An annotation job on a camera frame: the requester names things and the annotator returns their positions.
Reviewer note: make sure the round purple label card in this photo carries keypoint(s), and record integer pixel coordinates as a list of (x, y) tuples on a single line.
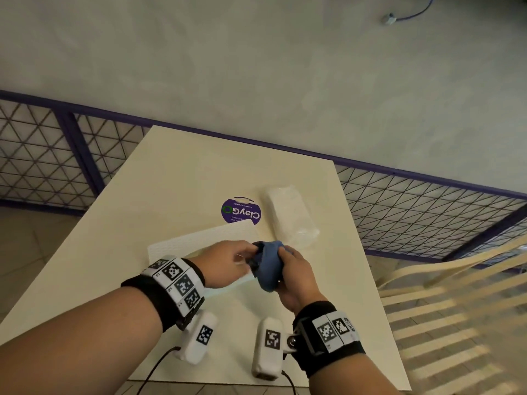
[(243, 211)]

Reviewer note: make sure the person's right forearm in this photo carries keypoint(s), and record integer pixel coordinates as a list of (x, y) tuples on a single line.
[(354, 376)]

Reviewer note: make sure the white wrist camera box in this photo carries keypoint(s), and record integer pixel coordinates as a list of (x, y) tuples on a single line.
[(267, 349), (199, 337)]

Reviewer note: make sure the person's right hand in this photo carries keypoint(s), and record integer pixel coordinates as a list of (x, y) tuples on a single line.
[(298, 279)]

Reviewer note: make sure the person's left fingers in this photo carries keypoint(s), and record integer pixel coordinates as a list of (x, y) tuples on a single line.
[(241, 259)]

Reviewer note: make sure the purple mesh railing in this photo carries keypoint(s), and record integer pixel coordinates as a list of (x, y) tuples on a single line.
[(411, 201)]

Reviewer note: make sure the blue clay lump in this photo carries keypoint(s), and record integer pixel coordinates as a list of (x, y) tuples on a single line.
[(268, 267)]

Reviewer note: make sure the cream slatted chair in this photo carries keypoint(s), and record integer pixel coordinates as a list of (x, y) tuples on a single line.
[(453, 308)]

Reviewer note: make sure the person's left forearm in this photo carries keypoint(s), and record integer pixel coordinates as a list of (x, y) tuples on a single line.
[(78, 345)]

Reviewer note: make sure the person's right thumb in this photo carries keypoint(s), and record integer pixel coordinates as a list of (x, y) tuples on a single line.
[(285, 255)]

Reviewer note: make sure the person's left hand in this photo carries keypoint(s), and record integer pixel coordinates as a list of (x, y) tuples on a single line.
[(216, 263)]

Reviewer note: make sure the white wall socket box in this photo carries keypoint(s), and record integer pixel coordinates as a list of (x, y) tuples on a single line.
[(388, 18)]

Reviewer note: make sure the clear plastic wrapped white packet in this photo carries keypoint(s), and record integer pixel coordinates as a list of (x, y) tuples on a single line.
[(292, 217)]

